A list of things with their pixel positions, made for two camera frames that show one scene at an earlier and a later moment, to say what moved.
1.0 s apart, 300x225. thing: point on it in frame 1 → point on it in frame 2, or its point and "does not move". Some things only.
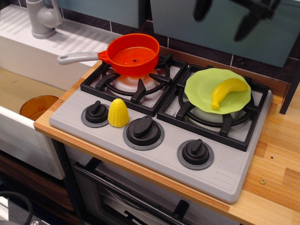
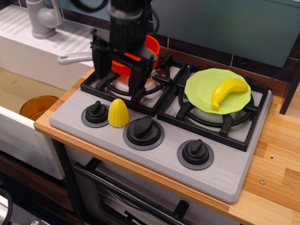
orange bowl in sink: x=33 y=106 does not move
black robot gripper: x=259 y=10 → x=127 y=38
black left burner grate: x=146 y=93 does not move
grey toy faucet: x=43 y=19 does not move
